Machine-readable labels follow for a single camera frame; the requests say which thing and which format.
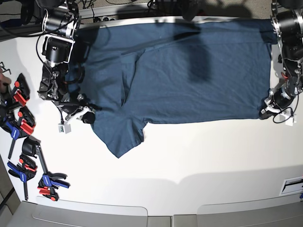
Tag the left grey chair back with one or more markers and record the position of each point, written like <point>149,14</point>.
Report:
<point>61,213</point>

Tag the aluminium frame rail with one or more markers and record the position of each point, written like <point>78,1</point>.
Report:
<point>100,12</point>

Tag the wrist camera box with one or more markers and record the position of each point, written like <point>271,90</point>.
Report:
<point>288,120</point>
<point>64,127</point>

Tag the grey chair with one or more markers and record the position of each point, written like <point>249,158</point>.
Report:
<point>284,211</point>
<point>61,213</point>

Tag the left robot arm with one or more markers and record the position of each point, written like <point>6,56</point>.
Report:
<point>287,21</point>

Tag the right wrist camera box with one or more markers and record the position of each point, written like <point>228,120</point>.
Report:
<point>64,127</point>

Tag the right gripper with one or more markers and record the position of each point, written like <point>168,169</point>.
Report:
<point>75,107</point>

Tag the long black bar clamp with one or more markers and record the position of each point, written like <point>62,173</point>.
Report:
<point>49,182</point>

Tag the top blue red bar clamp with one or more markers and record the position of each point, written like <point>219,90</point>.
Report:
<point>18,96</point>

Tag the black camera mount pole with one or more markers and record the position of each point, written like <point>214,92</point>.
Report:
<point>191,8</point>

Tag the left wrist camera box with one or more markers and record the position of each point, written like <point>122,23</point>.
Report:
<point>288,120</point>

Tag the dark blue T-shirt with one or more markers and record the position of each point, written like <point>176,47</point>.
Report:
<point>171,73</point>

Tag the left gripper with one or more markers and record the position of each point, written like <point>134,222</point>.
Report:
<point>280,98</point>

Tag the silver metal hook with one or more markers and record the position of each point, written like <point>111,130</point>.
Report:
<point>5,71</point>

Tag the blue red bar clamp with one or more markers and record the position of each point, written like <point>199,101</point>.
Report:
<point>18,96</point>
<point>25,170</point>
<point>23,127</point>

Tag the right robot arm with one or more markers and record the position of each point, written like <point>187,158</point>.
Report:
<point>60,25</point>

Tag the right grey chair back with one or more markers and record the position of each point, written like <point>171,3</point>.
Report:
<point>284,211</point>

